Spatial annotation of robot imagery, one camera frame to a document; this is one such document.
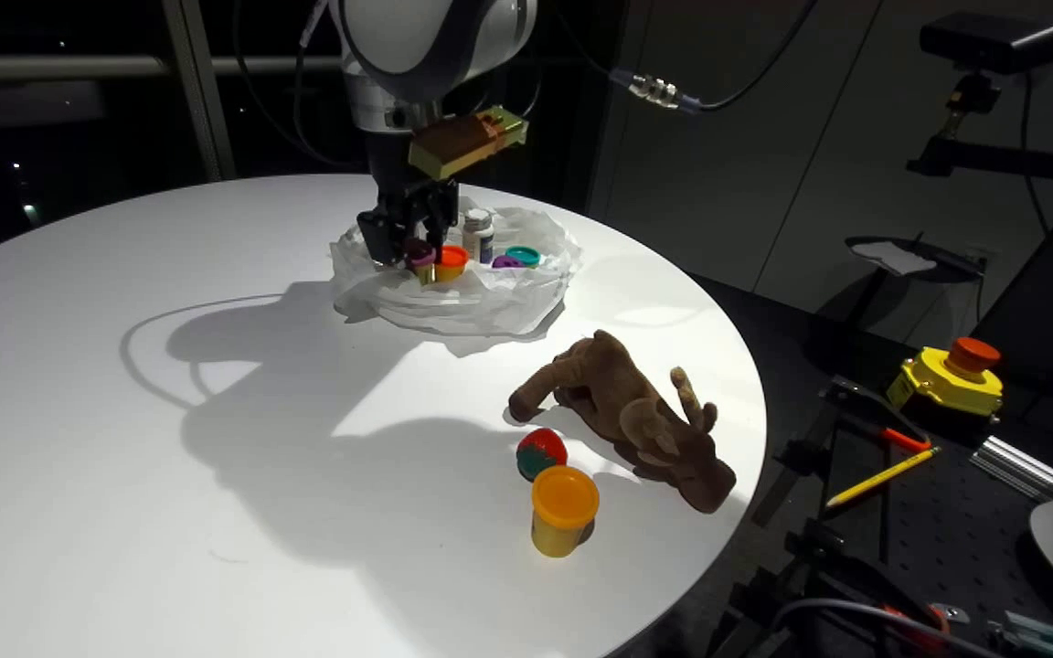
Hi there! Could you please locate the cable with silver connector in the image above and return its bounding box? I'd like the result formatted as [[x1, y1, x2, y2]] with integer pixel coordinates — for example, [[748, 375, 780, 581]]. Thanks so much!
[[602, 0, 828, 116]]

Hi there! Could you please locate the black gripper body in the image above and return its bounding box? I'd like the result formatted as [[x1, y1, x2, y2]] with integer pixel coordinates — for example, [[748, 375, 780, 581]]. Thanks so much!
[[361, 124, 464, 231]]

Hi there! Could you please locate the red toy strawberry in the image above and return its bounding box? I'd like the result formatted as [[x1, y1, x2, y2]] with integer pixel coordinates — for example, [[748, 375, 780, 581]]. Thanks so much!
[[511, 424, 572, 487]]

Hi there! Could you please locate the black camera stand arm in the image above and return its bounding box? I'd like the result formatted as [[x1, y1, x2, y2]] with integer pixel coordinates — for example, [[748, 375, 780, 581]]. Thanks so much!
[[906, 69, 1053, 189]]

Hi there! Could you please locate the black camera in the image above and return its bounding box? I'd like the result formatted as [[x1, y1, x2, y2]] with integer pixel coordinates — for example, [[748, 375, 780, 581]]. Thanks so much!
[[919, 11, 1053, 75]]

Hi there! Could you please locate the yellow pencil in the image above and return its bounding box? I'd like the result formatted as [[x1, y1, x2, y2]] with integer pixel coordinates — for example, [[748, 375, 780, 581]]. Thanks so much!
[[821, 443, 943, 510]]

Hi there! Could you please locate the grey window post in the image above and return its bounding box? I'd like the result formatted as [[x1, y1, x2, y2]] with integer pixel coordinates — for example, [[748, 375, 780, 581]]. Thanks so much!
[[158, 0, 243, 184]]

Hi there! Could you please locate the yellow tub yellow lid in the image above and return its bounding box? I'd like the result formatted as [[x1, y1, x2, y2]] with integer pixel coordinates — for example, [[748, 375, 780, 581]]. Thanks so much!
[[525, 465, 602, 564]]

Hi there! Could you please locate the white plastic bag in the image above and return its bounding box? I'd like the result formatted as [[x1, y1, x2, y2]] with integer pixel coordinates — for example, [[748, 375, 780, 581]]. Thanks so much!
[[327, 197, 586, 345]]

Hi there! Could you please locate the yellowish wrist camera box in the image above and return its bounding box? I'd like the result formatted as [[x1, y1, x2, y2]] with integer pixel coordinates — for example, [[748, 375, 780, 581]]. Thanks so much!
[[406, 103, 533, 184]]

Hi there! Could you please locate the grey horizontal window rail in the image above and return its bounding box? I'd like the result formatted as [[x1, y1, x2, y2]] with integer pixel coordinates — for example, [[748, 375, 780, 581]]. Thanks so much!
[[0, 50, 355, 86]]

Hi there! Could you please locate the red handled tool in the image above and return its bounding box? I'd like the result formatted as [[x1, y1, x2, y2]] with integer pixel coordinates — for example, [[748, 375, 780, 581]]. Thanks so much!
[[828, 375, 935, 458]]

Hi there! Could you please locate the grey floor cable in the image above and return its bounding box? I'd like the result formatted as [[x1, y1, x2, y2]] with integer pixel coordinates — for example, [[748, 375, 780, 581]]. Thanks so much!
[[768, 592, 1009, 658]]

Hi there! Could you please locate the aluminium profile bar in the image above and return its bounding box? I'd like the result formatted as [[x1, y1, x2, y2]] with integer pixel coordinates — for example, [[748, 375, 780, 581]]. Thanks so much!
[[973, 430, 1053, 501]]

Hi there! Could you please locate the brown plush animal toy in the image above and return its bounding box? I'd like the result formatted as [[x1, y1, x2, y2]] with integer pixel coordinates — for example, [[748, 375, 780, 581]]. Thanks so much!
[[503, 326, 739, 516]]

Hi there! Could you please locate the white paper sheet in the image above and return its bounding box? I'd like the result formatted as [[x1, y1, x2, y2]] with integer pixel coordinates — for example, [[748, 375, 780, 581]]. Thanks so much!
[[850, 237, 943, 281]]

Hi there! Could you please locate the yellow emergency stop button box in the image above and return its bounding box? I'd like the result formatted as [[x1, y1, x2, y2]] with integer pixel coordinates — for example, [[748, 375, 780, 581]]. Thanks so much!
[[884, 331, 1009, 421]]

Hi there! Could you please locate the small tub orange lid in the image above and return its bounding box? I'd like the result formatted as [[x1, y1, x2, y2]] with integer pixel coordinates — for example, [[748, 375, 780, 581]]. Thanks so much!
[[433, 242, 474, 285]]

